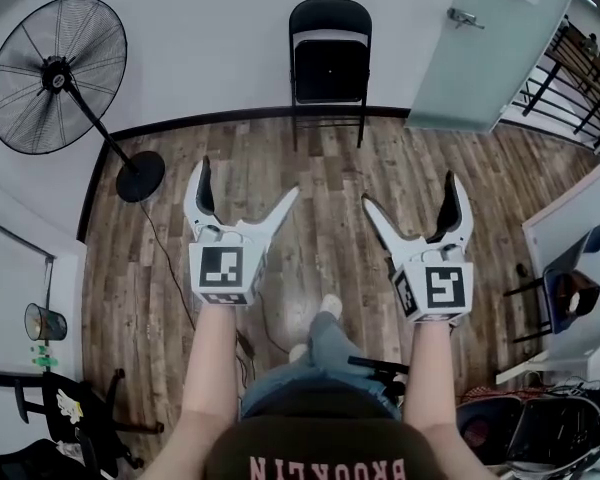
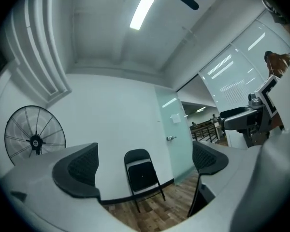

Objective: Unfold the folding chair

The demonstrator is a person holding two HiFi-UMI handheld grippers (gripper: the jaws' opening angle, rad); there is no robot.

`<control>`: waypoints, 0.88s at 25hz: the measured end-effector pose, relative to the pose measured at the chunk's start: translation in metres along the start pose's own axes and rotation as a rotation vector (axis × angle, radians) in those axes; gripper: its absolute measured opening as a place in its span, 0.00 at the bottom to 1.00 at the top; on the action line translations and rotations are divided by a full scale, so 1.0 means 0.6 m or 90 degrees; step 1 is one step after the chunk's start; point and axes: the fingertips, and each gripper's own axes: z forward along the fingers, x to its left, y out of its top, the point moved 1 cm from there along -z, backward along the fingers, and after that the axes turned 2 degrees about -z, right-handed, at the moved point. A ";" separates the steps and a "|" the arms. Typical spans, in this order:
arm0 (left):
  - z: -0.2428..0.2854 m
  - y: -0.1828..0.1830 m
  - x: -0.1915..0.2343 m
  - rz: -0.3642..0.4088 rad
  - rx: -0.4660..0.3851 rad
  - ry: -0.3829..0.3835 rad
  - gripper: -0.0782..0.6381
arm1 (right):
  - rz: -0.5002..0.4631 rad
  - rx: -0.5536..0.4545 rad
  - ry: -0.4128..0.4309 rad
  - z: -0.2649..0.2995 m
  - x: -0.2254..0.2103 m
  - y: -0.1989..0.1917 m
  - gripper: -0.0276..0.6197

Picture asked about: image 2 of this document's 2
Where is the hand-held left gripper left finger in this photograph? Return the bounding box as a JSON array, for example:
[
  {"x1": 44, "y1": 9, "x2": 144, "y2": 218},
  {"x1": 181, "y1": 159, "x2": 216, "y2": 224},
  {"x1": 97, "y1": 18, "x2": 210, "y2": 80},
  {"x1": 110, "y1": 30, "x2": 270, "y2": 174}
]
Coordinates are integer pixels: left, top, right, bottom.
[{"x1": 0, "y1": 142, "x2": 141, "y2": 232}]

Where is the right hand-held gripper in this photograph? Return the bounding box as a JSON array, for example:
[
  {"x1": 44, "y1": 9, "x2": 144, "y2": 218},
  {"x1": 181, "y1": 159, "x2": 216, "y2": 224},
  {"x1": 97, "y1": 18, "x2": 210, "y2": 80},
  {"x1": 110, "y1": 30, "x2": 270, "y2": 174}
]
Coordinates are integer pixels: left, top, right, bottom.
[{"x1": 219, "y1": 75, "x2": 280, "y2": 147}]

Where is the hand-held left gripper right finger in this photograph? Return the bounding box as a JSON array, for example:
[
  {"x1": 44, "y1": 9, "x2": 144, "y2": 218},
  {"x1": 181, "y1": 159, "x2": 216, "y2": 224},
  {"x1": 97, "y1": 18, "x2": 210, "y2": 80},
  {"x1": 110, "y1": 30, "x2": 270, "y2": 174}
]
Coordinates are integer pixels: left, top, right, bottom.
[{"x1": 164, "y1": 140, "x2": 263, "y2": 232}]

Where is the black folding chair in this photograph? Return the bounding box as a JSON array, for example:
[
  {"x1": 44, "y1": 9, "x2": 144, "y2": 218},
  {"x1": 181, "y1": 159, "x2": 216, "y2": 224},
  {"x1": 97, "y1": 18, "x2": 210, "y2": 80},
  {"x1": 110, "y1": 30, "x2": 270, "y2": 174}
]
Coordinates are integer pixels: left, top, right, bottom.
[{"x1": 124, "y1": 148, "x2": 166, "y2": 214}]

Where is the black metal railing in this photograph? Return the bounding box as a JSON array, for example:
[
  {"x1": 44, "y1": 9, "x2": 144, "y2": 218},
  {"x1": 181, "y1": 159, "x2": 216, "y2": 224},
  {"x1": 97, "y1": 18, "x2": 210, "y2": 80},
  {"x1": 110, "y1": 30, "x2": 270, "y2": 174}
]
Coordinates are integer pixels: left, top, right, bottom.
[{"x1": 190, "y1": 124, "x2": 219, "y2": 144}]

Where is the black standing fan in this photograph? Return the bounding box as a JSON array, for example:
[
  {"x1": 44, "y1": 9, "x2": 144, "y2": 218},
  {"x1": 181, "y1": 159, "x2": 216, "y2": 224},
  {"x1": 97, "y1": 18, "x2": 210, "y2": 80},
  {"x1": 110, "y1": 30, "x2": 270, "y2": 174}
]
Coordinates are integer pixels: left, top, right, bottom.
[{"x1": 4, "y1": 105, "x2": 66, "y2": 166}]

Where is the frosted glass door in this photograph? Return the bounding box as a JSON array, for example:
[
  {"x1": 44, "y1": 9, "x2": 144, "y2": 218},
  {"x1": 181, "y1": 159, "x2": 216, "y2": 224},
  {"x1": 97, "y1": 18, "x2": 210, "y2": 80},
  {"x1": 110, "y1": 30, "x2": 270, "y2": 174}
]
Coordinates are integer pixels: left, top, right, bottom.
[{"x1": 154, "y1": 86, "x2": 199, "y2": 185}]

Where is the long ceiling light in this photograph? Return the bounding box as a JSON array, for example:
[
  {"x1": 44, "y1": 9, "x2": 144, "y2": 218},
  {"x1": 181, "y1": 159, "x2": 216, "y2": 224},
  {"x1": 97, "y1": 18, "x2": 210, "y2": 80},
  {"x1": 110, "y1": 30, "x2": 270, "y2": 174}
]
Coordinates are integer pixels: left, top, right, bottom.
[{"x1": 130, "y1": 0, "x2": 166, "y2": 30}]

